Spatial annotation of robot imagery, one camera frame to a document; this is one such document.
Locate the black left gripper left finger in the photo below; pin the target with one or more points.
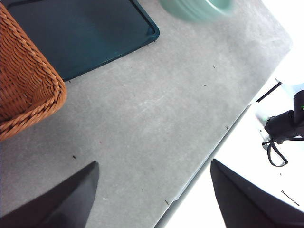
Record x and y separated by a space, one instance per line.
59 204

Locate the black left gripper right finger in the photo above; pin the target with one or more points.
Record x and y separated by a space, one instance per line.
249 204

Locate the teal ribbed bowl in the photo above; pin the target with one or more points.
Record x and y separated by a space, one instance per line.
197 9

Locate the brown wicker basket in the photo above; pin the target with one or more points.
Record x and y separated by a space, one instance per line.
23 83

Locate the black rectangular tray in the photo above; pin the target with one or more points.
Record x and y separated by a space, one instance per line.
90 35

